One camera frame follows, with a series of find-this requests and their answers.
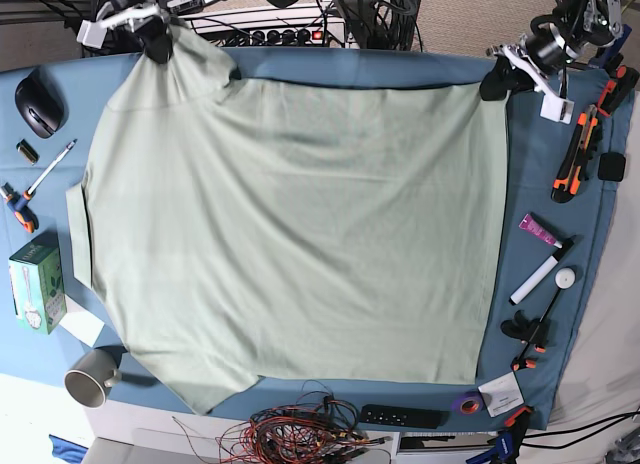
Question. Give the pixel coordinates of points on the small battery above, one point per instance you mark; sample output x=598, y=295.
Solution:
x=27, y=151

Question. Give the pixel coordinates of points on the pale green T-shirt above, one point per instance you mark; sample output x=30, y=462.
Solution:
x=236, y=228

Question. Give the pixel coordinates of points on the purple glue tube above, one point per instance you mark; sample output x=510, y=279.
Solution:
x=533, y=226

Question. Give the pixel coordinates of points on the orange black utility knife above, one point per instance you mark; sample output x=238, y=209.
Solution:
x=585, y=140

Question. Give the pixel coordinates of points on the white paper sheet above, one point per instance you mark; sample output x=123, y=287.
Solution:
x=81, y=323

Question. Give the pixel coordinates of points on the black orange bar clamp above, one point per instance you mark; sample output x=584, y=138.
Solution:
x=532, y=333

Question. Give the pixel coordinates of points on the blue black bar clamp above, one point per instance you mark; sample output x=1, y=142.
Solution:
x=506, y=445

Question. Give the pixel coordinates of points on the black remote control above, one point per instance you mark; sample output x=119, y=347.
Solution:
x=402, y=417

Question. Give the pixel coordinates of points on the white black marker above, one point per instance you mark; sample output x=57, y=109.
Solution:
x=541, y=272

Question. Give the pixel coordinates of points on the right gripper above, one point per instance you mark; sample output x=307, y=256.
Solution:
x=154, y=36

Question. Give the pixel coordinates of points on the blue table cloth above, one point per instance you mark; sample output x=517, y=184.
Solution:
x=593, y=359

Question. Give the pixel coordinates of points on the black power strip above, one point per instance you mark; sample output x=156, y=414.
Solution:
x=278, y=37

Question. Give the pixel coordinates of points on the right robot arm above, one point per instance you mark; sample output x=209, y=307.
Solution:
x=123, y=4

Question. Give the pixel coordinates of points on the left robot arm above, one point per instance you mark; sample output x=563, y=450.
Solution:
x=580, y=22

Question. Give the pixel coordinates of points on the white paper card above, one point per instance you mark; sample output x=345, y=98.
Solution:
x=501, y=395

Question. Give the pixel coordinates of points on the green tea box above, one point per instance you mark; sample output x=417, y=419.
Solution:
x=36, y=279

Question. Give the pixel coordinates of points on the black square pad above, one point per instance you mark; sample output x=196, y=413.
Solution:
x=611, y=167

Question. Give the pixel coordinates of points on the white round cap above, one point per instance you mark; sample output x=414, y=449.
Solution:
x=565, y=278

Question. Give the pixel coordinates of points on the orange black spring clamp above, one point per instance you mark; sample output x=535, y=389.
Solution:
x=622, y=81

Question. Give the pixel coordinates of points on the white ballpoint pen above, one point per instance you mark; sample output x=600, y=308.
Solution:
x=68, y=147

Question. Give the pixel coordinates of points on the blue orange screwdriver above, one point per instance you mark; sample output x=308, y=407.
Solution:
x=18, y=205

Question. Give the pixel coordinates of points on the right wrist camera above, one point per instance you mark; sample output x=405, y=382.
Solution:
x=91, y=34

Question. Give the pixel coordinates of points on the black computer mouse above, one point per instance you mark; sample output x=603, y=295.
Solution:
x=39, y=109

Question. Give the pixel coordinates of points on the grey ceramic mug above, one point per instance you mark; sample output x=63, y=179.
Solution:
x=91, y=378

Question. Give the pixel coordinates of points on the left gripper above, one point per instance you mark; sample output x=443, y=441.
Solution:
x=525, y=66

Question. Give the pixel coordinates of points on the purple tape roll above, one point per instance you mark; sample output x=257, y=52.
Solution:
x=469, y=403

